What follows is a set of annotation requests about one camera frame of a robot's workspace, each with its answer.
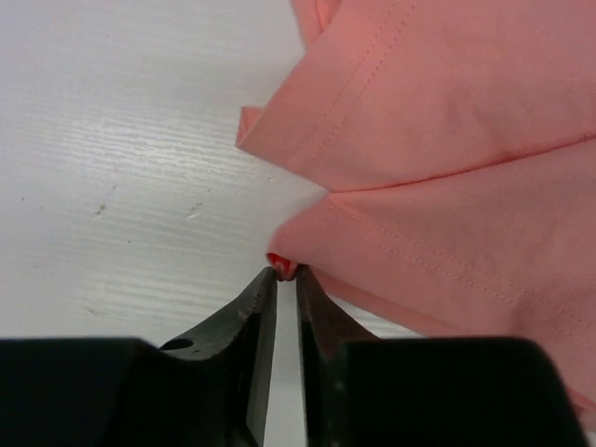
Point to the salmon pink t-shirt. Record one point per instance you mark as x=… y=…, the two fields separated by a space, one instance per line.
x=456 y=143

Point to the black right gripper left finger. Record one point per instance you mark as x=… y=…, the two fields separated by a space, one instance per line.
x=208 y=386

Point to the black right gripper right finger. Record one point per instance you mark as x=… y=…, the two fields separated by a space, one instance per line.
x=363 y=390

